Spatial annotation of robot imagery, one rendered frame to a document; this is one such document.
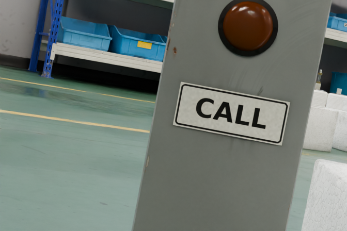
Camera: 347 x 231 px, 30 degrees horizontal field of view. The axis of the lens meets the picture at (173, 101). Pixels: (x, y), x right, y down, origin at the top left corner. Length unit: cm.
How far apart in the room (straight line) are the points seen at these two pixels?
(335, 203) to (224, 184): 21
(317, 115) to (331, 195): 227
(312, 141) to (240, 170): 249
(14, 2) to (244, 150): 508
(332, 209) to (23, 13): 493
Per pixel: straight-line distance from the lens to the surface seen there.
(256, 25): 29
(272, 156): 30
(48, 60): 464
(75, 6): 544
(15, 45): 535
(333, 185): 51
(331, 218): 50
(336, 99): 321
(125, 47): 480
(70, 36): 471
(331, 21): 567
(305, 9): 30
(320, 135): 281
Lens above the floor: 24
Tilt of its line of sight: 3 degrees down
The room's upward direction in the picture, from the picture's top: 11 degrees clockwise
